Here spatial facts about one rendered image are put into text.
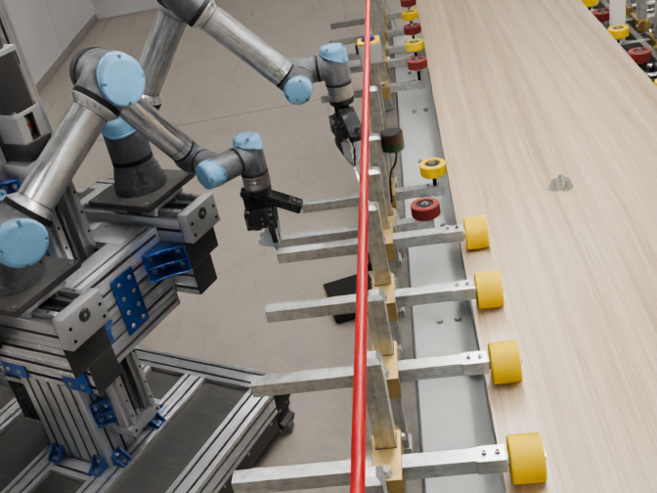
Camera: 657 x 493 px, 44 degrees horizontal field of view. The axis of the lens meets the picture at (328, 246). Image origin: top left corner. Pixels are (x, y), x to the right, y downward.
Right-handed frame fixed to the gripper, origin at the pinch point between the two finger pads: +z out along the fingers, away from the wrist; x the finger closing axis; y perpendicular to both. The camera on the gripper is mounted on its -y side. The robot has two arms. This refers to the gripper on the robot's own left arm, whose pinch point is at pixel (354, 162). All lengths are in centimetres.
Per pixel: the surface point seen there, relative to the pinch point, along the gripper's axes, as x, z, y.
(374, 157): -0.1, -9.8, -21.8
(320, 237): 18.5, 10.2, -18.9
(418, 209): -7.5, 4.7, -30.3
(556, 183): -43, 4, -40
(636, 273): -37, 5, -85
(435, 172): -21.5, 6.1, -9.5
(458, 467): 24, 0, -123
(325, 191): -28, 95, 180
